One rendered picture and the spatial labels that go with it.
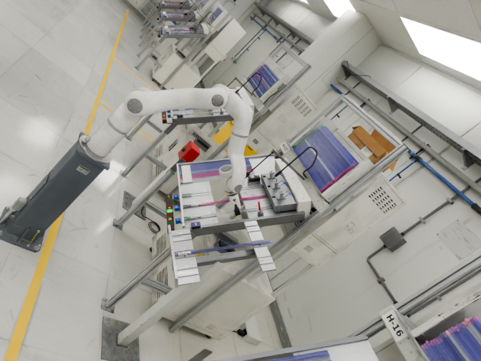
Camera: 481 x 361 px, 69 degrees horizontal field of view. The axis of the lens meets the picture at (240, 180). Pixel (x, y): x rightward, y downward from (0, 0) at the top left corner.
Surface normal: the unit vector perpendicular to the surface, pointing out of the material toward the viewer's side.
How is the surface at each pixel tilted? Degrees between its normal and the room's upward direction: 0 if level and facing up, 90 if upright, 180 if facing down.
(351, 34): 90
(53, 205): 90
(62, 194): 90
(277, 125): 90
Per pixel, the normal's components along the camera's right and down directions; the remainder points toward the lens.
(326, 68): 0.20, 0.56
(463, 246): -0.66, -0.53
